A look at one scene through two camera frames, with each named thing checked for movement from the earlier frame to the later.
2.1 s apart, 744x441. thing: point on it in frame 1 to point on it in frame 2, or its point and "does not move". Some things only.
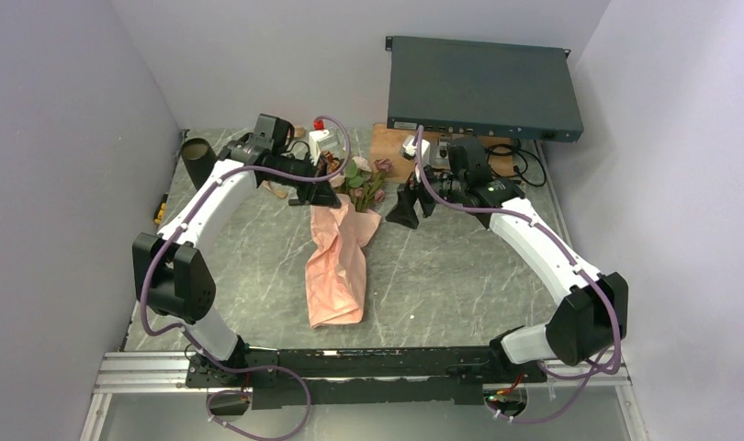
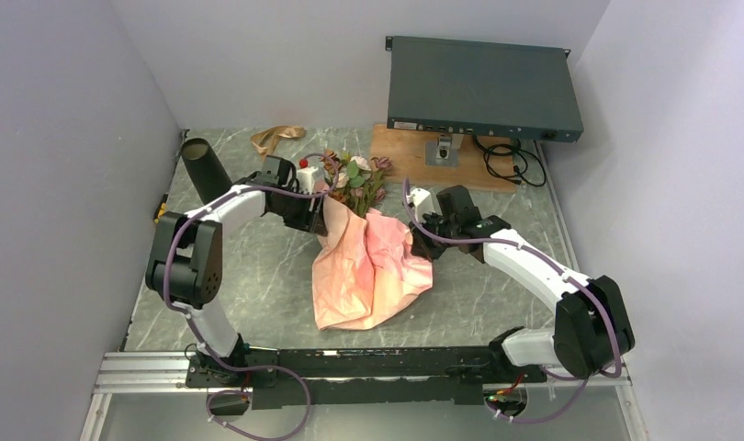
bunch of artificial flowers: x=358 y=182 does not move
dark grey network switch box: x=482 y=88 does not move
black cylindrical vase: x=198 y=157 does not move
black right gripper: x=408 y=194 to x=421 y=245
